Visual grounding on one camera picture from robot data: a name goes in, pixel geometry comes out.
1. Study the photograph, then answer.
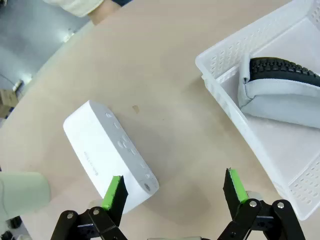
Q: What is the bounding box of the white rectangular box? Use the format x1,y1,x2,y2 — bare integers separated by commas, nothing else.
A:
62,99,160,215

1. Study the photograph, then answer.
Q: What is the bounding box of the person's right hand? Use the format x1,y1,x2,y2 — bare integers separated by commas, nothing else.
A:
87,5,123,26

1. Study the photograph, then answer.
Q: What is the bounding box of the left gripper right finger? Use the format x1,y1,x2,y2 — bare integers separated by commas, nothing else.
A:
217,167,307,240

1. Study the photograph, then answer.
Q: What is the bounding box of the pale green plastic cup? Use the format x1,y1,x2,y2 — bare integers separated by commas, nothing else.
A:
0,171,52,221

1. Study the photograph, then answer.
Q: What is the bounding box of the person's right forearm beige sleeve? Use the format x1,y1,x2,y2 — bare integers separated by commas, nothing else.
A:
42,0,102,18

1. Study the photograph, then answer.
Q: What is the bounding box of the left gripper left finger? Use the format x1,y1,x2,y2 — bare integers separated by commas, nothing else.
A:
51,174,130,240

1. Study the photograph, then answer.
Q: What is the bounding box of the brown cardboard box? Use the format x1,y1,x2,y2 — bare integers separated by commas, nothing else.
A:
0,88,20,118

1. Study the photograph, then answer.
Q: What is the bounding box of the white perforated plastic basket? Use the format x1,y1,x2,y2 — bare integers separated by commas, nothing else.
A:
194,0,320,222

